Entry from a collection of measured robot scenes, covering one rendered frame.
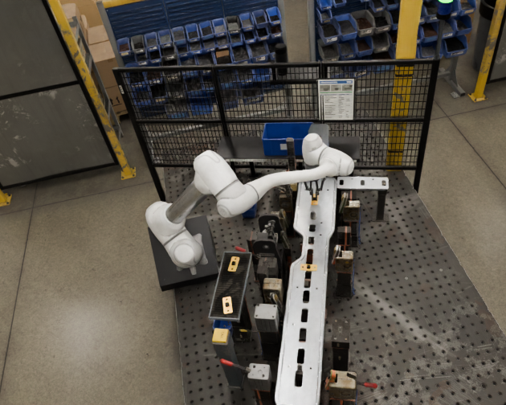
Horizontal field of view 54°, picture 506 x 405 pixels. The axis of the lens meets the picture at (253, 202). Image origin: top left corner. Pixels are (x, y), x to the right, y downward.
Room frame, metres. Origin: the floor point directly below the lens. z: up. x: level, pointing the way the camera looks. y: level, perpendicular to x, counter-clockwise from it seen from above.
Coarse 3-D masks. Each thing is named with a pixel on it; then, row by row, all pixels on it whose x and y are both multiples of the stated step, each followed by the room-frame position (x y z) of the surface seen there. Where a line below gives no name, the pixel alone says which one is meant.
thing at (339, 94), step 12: (324, 84) 2.43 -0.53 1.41; (336, 84) 2.41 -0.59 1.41; (348, 84) 2.39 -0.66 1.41; (324, 96) 2.43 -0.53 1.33; (336, 96) 2.41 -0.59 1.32; (348, 96) 2.39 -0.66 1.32; (324, 108) 2.43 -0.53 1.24; (336, 108) 2.41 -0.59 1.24; (348, 108) 2.39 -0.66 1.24; (324, 120) 2.43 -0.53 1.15; (336, 120) 2.41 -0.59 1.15; (348, 120) 2.39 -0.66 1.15
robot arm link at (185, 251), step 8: (184, 232) 1.78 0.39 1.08; (176, 240) 1.73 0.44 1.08; (184, 240) 1.72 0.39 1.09; (192, 240) 1.74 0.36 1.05; (168, 248) 1.72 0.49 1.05; (176, 248) 1.68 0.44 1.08; (184, 248) 1.67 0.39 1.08; (192, 248) 1.67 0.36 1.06; (200, 248) 1.73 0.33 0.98; (176, 256) 1.64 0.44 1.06; (184, 256) 1.64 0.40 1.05; (192, 256) 1.64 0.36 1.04; (200, 256) 1.70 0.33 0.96; (176, 264) 1.65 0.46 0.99; (184, 264) 1.62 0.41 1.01; (192, 264) 1.64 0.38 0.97
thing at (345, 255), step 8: (344, 256) 1.47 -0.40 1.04; (352, 256) 1.46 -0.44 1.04; (336, 264) 1.47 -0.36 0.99; (344, 264) 1.46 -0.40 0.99; (352, 264) 1.44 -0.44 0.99; (336, 272) 1.46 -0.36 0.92; (344, 272) 1.45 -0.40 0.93; (352, 272) 1.44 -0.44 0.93; (344, 280) 1.46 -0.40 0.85; (336, 288) 1.50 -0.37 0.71; (344, 288) 1.45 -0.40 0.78; (352, 288) 1.49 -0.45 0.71; (336, 296) 1.46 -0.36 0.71; (344, 296) 1.45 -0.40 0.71; (352, 296) 1.45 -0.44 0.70
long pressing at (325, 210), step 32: (320, 192) 1.97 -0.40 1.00; (320, 224) 1.74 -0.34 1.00; (320, 256) 1.52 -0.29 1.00; (288, 288) 1.36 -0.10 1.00; (320, 288) 1.33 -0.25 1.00; (288, 320) 1.20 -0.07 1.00; (320, 320) 1.17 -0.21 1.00; (288, 352) 1.04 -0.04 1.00; (320, 352) 1.01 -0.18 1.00; (288, 384) 0.89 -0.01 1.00; (320, 384) 0.87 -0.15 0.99
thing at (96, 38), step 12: (72, 12) 5.00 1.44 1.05; (84, 24) 5.38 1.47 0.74; (84, 36) 4.97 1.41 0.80; (96, 36) 5.04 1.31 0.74; (96, 48) 4.77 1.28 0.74; (108, 48) 4.72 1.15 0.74; (96, 60) 4.52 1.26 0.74; (108, 60) 4.51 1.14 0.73; (108, 72) 4.50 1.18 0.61; (96, 84) 4.60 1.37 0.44; (108, 84) 4.49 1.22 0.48; (108, 96) 4.49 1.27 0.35; (120, 96) 4.51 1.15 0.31; (120, 108) 4.50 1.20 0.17
